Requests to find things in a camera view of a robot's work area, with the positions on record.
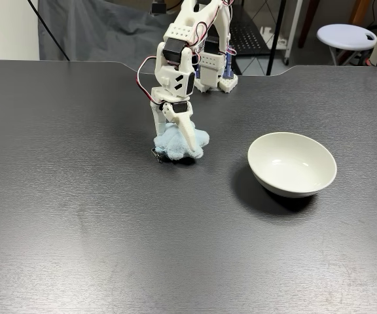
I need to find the grey backdrop cloth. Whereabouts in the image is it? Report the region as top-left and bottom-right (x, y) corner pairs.
(37, 0), (189, 75)

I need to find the white round stool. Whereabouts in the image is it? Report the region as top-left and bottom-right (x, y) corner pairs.
(316, 24), (377, 66)

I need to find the black camera box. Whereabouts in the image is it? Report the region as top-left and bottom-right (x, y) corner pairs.
(151, 0), (167, 16)

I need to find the white ceramic bowl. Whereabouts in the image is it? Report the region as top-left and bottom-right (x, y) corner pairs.
(247, 131), (338, 199)

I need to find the black metal rack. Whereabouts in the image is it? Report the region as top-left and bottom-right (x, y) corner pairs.
(227, 0), (287, 77)

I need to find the blue table clamp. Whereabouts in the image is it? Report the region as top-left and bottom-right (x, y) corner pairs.
(223, 51), (235, 80)

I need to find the white metal cart frame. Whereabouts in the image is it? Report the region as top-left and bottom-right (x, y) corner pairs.
(275, 0), (302, 65)

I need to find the skyblue plush doll with clip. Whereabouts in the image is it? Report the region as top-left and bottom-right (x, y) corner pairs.
(151, 120), (211, 164)

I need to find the red white servo cable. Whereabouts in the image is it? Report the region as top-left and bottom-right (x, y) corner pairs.
(136, 56), (158, 104)

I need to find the black stand leg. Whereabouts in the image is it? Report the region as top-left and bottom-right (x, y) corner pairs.
(27, 0), (71, 61)

